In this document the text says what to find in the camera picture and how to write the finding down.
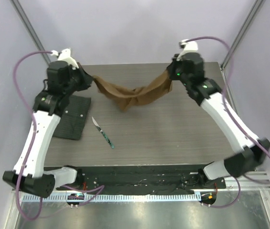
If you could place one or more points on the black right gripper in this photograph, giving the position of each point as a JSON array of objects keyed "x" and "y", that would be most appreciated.
[{"x": 170, "y": 68}]

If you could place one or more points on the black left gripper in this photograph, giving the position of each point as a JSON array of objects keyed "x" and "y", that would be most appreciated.
[{"x": 86, "y": 78}]

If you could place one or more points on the brown cloth napkin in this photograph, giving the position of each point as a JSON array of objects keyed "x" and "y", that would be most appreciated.
[{"x": 126, "y": 98}]

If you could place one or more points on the green handled knife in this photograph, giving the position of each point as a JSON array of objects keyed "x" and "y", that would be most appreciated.
[{"x": 102, "y": 132}]

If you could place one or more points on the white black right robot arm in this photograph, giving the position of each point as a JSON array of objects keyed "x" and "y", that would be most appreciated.
[{"x": 244, "y": 143}]

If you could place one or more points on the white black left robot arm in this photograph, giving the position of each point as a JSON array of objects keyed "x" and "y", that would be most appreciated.
[{"x": 28, "y": 175}]

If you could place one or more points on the dark striped folded shirt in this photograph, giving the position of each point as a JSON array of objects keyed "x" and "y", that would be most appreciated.
[{"x": 73, "y": 120}]

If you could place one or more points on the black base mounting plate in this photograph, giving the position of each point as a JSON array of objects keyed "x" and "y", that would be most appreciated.
[{"x": 145, "y": 180}]

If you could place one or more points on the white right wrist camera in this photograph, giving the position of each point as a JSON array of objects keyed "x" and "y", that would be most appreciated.
[{"x": 186, "y": 47}]

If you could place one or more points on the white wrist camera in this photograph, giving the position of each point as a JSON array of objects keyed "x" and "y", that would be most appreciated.
[
  {"x": 65, "y": 55},
  {"x": 186, "y": 47}
]

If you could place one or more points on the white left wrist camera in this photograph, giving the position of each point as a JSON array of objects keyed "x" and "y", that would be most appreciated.
[{"x": 65, "y": 55}]

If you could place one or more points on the left aluminium corner post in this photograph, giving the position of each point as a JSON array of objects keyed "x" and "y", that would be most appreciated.
[{"x": 27, "y": 24}]

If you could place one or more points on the aluminium corner post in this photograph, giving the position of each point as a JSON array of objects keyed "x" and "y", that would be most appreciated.
[
  {"x": 27, "y": 24},
  {"x": 242, "y": 32}
]

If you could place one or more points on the right aluminium corner post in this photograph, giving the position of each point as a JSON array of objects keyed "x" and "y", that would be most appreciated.
[{"x": 242, "y": 32}]

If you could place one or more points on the white slotted cable duct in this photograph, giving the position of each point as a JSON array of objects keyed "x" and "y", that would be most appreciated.
[{"x": 74, "y": 197}]

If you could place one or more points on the aluminium frame rail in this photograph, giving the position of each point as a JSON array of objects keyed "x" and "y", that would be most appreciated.
[{"x": 247, "y": 183}]

